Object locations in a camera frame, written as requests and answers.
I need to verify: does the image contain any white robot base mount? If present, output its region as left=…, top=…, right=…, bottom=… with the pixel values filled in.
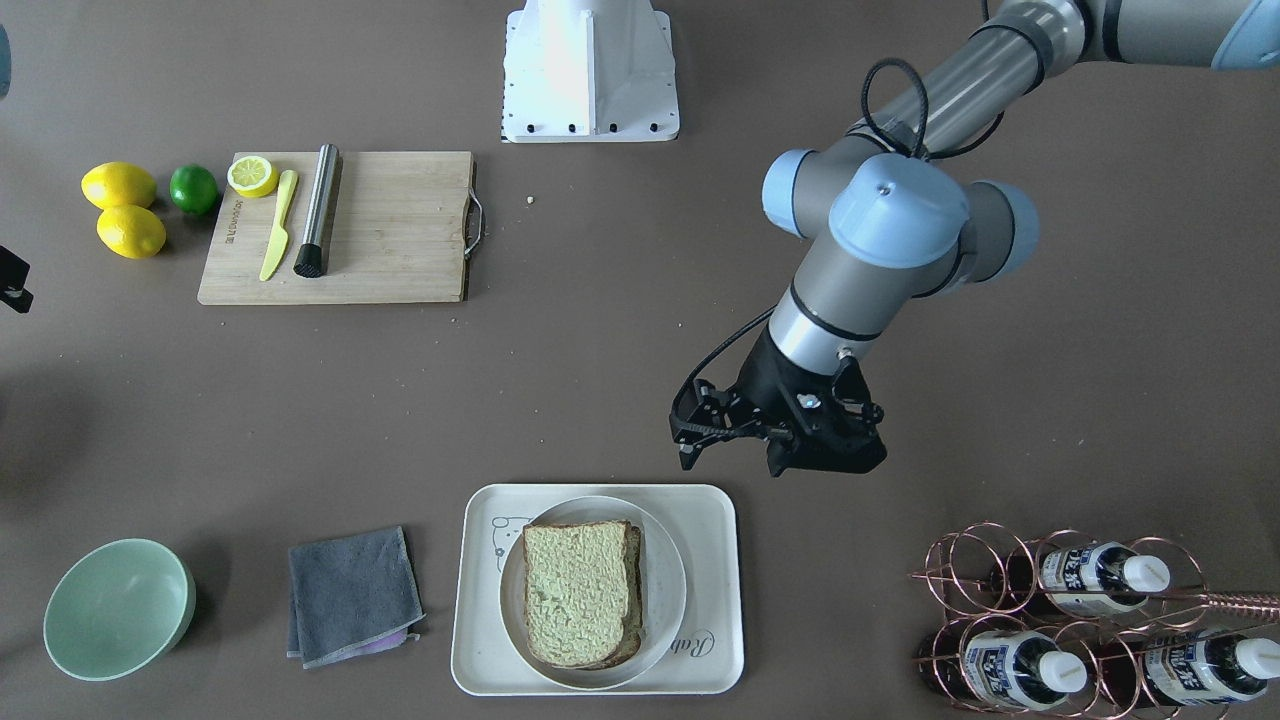
left=500, top=1, right=681, bottom=143

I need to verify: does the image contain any yellow lemon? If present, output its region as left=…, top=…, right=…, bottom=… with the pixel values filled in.
left=79, top=161, right=157, bottom=210
left=96, top=205, right=166, bottom=259

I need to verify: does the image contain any steel muddler rod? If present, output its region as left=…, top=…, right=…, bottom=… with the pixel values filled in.
left=293, top=143, right=340, bottom=279

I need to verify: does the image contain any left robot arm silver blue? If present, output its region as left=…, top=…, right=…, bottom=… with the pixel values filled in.
left=669, top=1, right=1279, bottom=477

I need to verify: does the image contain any green lime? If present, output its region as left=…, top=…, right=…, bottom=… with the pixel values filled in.
left=169, top=164, right=220, bottom=217

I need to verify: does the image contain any grey folded cloth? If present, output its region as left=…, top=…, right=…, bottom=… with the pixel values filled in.
left=285, top=525, right=425, bottom=669

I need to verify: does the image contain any half cut lemon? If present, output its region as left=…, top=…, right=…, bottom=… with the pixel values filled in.
left=227, top=155, right=280, bottom=199

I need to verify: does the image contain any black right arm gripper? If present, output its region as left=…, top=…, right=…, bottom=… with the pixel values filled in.
left=0, top=246, right=35, bottom=313

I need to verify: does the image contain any white rabbit print tray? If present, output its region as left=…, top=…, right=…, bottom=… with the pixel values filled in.
left=451, top=484, right=745, bottom=696

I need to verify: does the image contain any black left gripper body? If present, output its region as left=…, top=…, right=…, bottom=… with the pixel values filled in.
left=737, top=331, right=887, bottom=477

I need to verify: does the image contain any green ceramic bowl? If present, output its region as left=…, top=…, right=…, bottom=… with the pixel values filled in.
left=44, top=538, right=196, bottom=682

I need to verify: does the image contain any yellow plastic knife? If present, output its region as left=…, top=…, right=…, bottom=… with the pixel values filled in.
left=259, top=169, right=298, bottom=282

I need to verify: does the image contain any wooden cutting board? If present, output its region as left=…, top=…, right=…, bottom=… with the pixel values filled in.
left=197, top=151, right=475, bottom=306

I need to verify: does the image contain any copper wire bottle rack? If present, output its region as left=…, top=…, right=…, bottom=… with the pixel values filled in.
left=916, top=521, right=1277, bottom=719

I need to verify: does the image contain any bread sandwich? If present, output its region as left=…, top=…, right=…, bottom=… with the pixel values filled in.
left=524, top=520, right=643, bottom=671

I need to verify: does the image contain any white round plate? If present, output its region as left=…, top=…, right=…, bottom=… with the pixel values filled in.
left=500, top=495, right=689, bottom=693

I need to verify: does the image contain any dark drink bottle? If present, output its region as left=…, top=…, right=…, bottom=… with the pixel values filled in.
left=980, top=541, right=1172, bottom=621
left=1097, top=629, right=1279, bottom=708
left=915, top=630, right=1091, bottom=711

